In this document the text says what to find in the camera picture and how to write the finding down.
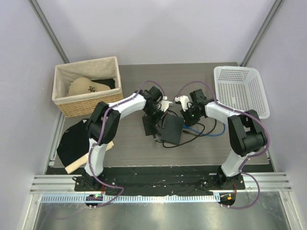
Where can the wicker basket with liner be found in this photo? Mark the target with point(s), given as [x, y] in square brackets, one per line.
[95, 69]

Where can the black power adapter brick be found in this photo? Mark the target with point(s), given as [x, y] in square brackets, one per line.
[150, 127]

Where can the white plastic perforated basket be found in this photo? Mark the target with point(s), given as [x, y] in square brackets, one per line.
[241, 88]

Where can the aluminium rail frame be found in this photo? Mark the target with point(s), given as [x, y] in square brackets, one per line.
[60, 189]

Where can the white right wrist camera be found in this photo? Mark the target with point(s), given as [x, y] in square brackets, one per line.
[184, 101]

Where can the black cloth on board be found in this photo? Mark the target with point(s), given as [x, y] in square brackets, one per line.
[74, 143]

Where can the wooden board with label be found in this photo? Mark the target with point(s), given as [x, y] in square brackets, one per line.
[84, 159]

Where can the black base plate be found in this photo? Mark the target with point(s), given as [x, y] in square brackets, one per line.
[167, 181]

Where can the black network switch box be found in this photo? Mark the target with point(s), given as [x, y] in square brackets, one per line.
[172, 131]

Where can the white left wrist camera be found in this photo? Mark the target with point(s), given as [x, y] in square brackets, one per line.
[164, 104]

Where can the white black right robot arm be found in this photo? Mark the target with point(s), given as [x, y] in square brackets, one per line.
[246, 134]

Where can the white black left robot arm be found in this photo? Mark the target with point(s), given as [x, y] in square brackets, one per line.
[103, 124]

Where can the beige cap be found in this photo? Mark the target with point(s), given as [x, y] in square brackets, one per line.
[83, 85]

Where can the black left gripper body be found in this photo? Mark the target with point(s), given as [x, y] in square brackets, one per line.
[155, 114]

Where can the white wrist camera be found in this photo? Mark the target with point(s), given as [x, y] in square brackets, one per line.
[184, 101]
[164, 104]

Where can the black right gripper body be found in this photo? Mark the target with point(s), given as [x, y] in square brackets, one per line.
[191, 115]

